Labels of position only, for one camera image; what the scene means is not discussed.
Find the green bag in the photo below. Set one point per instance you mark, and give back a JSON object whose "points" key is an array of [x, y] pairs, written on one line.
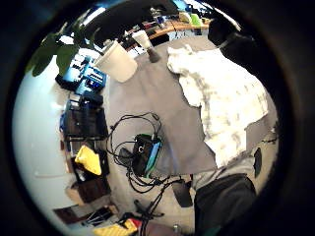
{"points": [[196, 19]]}

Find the wooden desk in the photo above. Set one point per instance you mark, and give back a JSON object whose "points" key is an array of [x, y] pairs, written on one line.
{"points": [[178, 29]]}

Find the white checked cloth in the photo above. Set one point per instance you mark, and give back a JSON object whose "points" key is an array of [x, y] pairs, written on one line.
{"points": [[223, 95]]}

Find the white cone stand grey base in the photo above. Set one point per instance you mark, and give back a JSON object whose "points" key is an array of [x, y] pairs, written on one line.
{"points": [[147, 44]]}

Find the blue storage crates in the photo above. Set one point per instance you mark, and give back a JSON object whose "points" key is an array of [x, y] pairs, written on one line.
{"points": [[87, 77]]}

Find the black computer box green edge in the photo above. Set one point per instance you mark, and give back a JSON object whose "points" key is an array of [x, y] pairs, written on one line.
{"points": [[146, 154]]}

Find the black storage box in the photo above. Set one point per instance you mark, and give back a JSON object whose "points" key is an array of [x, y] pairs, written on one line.
{"points": [[85, 121]]}

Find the green plant leaves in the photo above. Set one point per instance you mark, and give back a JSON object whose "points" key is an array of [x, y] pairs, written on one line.
{"points": [[55, 54]]}

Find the black table foot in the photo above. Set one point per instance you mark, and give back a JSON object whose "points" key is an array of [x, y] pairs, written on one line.
{"points": [[182, 193]]}

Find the the person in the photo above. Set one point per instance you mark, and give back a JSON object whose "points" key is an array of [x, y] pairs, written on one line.
{"points": [[223, 200]]}

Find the yellow cloth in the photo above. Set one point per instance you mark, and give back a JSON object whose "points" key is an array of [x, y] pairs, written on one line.
{"points": [[89, 160]]}

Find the black tripod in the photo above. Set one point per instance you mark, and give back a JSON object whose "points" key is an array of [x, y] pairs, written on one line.
{"points": [[148, 209]]}

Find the brown cardboard box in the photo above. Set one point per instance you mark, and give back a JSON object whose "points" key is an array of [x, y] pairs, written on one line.
{"points": [[88, 190]]}

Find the yellow packet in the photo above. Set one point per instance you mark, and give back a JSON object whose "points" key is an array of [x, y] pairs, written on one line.
{"points": [[115, 228]]}

